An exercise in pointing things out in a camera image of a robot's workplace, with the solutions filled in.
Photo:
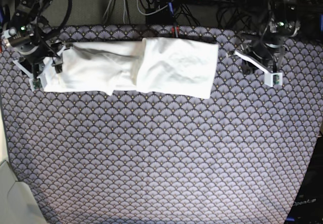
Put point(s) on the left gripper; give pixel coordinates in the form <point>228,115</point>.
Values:
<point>257,53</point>

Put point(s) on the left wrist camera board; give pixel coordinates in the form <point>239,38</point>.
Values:
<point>272,79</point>

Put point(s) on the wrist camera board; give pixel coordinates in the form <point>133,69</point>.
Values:
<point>38,83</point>
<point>272,79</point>

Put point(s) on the black power adapter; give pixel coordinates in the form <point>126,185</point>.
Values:
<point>163,17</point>

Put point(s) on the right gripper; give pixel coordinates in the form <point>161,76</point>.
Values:
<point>31,44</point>

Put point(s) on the red black table clamp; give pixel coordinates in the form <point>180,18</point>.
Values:
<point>175,31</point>

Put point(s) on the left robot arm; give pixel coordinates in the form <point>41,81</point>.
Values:
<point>277,17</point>

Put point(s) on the white printed T-shirt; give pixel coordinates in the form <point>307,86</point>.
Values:
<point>163,65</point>

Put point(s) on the patterned fan-print tablecloth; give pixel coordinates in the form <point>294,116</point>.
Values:
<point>238,157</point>

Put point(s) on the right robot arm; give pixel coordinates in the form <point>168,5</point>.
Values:
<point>29,14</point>

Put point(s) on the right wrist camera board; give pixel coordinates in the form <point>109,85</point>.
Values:
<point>38,83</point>

